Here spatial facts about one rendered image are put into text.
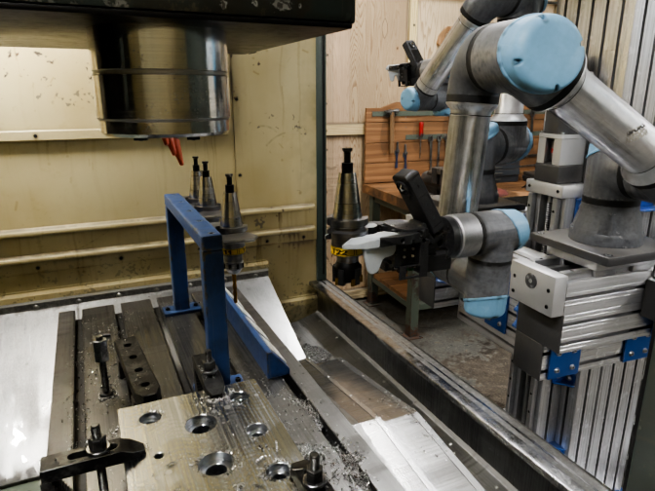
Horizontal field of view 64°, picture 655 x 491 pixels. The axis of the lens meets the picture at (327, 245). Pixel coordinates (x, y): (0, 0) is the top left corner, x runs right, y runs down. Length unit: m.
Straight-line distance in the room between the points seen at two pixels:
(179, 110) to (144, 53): 0.07
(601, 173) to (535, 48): 0.44
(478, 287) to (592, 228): 0.39
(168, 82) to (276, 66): 1.20
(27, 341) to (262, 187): 0.84
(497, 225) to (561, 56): 0.28
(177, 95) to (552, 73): 0.55
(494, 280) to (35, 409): 1.17
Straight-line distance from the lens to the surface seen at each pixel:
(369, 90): 3.69
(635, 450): 1.02
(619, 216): 1.26
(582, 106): 0.98
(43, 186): 1.73
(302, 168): 1.85
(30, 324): 1.78
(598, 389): 1.74
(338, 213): 0.77
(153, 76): 0.63
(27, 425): 1.56
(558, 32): 0.91
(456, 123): 1.02
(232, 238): 1.00
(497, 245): 0.93
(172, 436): 0.85
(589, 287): 1.24
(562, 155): 1.49
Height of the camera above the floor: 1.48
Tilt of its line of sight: 16 degrees down
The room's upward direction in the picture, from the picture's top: straight up
